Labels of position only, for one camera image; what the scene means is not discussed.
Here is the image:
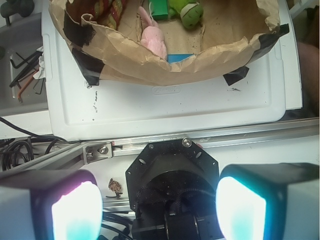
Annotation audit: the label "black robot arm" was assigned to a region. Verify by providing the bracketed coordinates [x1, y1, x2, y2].
[0, 163, 320, 240]

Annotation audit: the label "green rectangular block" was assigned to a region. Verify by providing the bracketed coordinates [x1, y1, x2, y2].
[148, 0, 169, 21]

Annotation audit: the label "brown paper bag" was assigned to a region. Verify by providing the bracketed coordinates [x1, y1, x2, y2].
[49, 0, 288, 86]

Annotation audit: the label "pink plush bunny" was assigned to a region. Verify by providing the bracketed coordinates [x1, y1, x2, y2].
[138, 6, 168, 61]

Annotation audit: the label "black octagonal mount plate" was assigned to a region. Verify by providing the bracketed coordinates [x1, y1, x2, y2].
[125, 138, 219, 212]

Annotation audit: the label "black hex keys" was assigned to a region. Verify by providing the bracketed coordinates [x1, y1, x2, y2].
[9, 50, 43, 99]

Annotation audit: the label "aluminium extrusion rail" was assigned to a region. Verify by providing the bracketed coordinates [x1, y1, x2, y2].
[0, 117, 320, 173]

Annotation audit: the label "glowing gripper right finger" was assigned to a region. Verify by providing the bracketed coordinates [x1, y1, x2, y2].
[215, 162, 320, 240]

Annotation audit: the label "blue rectangular block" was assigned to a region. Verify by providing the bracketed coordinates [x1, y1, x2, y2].
[167, 54, 194, 64]

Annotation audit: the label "green plush animal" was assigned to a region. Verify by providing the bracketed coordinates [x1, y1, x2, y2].
[167, 0, 204, 30]

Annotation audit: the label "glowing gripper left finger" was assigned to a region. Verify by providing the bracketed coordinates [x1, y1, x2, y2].
[0, 170, 103, 240]

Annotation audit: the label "black cables bundle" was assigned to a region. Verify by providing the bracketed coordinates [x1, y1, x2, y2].
[0, 116, 68, 171]

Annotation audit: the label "multicolour rope toy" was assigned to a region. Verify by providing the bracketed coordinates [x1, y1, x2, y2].
[93, 0, 127, 30]

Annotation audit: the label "orange hex key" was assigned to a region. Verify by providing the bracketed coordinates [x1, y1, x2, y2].
[17, 75, 34, 104]

